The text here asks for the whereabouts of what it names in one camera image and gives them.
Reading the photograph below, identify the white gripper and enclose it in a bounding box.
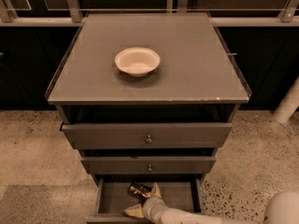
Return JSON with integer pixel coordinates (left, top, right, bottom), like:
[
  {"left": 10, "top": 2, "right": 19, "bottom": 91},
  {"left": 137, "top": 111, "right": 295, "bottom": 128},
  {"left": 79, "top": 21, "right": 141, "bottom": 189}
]
[{"left": 124, "top": 182, "right": 168, "bottom": 222}]

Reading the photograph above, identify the orange soda can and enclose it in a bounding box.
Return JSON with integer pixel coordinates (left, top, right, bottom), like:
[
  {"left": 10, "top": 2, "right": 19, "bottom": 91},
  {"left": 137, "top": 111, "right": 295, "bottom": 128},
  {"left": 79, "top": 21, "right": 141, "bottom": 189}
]
[{"left": 128, "top": 183, "right": 151, "bottom": 203}]

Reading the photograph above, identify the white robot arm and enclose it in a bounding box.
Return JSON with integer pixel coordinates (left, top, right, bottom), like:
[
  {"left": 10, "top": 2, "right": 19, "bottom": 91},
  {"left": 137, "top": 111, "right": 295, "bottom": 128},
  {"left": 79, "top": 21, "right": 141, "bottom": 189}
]
[{"left": 124, "top": 183, "right": 299, "bottom": 224}]

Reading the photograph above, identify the grey bottom drawer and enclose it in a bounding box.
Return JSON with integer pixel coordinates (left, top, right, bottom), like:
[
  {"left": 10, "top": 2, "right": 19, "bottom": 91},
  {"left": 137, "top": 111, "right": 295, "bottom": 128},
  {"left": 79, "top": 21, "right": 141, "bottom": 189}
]
[{"left": 86, "top": 176, "right": 202, "bottom": 224}]

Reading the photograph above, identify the grey drawer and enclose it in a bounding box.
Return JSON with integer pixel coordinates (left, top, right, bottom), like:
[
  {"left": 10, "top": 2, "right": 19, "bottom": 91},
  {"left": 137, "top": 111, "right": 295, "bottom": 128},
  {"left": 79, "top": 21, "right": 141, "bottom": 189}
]
[
  {"left": 86, "top": 176, "right": 202, "bottom": 224},
  {"left": 62, "top": 122, "right": 232, "bottom": 149},
  {"left": 81, "top": 156, "right": 216, "bottom": 175}
]

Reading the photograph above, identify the grey middle drawer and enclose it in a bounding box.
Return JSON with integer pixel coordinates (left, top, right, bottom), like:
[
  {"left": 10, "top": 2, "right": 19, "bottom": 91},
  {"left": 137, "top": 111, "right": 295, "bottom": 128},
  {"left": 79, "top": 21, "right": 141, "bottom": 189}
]
[{"left": 81, "top": 156, "right": 216, "bottom": 175}]

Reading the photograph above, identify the brass top drawer knob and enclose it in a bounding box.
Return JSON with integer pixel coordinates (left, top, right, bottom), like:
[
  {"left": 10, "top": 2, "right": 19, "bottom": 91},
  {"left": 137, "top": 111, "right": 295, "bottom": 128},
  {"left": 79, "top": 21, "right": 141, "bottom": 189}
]
[{"left": 145, "top": 135, "right": 153, "bottom": 144}]

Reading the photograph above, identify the grey top drawer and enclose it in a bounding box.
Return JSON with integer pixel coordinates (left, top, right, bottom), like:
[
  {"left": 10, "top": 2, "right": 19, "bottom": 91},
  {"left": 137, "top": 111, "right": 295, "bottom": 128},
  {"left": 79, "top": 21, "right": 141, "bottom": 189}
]
[{"left": 62, "top": 122, "right": 232, "bottom": 149}]

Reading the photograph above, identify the grey drawer cabinet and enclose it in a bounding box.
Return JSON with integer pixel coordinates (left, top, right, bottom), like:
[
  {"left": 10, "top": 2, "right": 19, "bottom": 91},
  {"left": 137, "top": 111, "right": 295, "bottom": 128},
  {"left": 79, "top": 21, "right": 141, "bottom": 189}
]
[{"left": 44, "top": 12, "right": 252, "bottom": 224}]

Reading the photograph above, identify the metal railing frame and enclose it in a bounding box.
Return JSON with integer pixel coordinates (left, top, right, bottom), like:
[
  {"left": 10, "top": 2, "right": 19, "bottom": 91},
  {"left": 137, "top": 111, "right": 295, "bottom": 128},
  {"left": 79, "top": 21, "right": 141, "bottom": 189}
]
[{"left": 1, "top": 0, "right": 298, "bottom": 22}]

